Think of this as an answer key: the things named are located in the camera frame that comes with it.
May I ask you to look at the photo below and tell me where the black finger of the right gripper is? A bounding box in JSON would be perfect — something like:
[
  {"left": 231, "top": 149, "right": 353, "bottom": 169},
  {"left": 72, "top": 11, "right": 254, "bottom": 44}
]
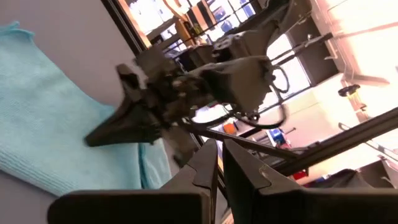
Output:
[
  {"left": 116, "top": 63, "right": 147, "bottom": 104},
  {"left": 83, "top": 101, "right": 163, "bottom": 147}
]

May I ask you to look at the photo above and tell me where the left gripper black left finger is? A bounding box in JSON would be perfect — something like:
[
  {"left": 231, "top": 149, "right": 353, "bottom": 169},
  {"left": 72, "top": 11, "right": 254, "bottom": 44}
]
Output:
[{"left": 47, "top": 138, "right": 219, "bottom": 224}]

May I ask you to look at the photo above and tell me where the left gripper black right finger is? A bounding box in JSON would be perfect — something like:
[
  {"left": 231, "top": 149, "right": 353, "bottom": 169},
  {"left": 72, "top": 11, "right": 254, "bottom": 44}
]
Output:
[{"left": 222, "top": 138, "right": 398, "bottom": 224}]

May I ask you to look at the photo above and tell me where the light blue microfiber towel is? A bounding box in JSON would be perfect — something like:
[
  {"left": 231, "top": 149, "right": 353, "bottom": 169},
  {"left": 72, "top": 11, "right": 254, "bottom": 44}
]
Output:
[{"left": 0, "top": 21, "right": 172, "bottom": 197}]

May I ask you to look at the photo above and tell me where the red object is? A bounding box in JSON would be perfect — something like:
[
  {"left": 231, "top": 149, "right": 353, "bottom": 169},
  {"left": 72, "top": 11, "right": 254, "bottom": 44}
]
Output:
[{"left": 292, "top": 169, "right": 309, "bottom": 180}]

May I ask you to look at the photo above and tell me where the orange object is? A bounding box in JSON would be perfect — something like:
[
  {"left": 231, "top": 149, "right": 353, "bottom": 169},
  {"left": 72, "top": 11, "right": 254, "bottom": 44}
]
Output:
[{"left": 223, "top": 121, "right": 239, "bottom": 135}]

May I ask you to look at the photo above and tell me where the blue container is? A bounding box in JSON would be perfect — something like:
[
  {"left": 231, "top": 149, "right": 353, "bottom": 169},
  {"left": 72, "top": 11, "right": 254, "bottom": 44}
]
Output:
[{"left": 267, "top": 128, "right": 284, "bottom": 146}]

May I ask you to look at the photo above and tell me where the black aluminium table frame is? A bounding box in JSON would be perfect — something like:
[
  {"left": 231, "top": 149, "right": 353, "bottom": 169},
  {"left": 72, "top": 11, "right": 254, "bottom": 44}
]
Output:
[{"left": 101, "top": 0, "right": 398, "bottom": 200}]

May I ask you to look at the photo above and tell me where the black ceiling cord reel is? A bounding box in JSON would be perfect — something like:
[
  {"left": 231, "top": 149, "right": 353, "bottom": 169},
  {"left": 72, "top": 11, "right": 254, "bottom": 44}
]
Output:
[{"left": 338, "top": 84, "right": 361, "bottom": 97}]

